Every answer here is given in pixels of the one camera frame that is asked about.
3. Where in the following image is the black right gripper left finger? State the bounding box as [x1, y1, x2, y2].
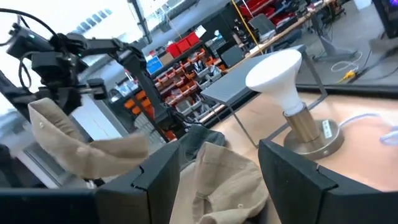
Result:
[95, 141, 181, 224]

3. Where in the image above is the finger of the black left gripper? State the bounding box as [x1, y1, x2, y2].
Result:
[57, 88, 82, 116]

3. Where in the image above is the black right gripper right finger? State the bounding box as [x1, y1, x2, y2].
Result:
[257, 139, 398, 224]

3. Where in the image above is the tan baseball cap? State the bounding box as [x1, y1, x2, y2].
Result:
[169, 141, 271, 224]
[27, 97, 150, 180]

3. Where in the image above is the dark green baseball cap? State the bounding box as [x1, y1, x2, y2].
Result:
[177, 123, 227, 170]

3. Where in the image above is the blue box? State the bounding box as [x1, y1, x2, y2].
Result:
[145, 55, 164, 75]

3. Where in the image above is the cardboard box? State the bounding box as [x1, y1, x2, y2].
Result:
[158, 52, 175, 66]

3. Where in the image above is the red storage bin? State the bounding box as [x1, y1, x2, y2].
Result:
[166, 42, 182, 59]
[185, 31, 201, 47]
[175, 37, 192, 53]

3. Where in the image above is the white bulb lamp brass base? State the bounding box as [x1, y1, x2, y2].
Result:
[244, 49, 345, 161]

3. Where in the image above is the parts bin shelving rack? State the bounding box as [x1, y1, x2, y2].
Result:
[123, 30, 229, 125]

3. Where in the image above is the grey perforated metal shelf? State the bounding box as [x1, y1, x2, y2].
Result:
[200, 44, 329, 149]

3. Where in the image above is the grey table leg base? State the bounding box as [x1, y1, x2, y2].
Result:
[310, 14, 359, 62]

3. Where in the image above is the long wooden workbench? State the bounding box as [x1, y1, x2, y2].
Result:
[223, 0, 336, 74]

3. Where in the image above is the red tool cabinet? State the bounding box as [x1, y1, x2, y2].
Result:
[238, 0, 296, 27]

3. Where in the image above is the black cabinet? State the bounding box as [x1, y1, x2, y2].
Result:
[371, 0, 398, 39]

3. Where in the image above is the black window post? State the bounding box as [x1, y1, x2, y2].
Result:
[127, 0, 154, 45]

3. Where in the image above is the white lamp cable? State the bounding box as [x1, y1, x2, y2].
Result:
[338, 112, 398, 147]

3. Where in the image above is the black aluminium table frame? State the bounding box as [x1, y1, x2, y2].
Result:
[295, 81, 398, 98]

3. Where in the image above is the yellow floor extension cable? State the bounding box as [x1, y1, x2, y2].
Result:
[337, 68, 358, 84]

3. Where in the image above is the white floor cable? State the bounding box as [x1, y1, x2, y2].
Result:
[330, 51, 364, 73]

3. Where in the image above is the black floor cable loop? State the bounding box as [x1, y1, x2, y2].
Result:
[349, 45, 398, 85]

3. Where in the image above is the yellow hanging cable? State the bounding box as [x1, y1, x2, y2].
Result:
[230, 0, 261, 47]

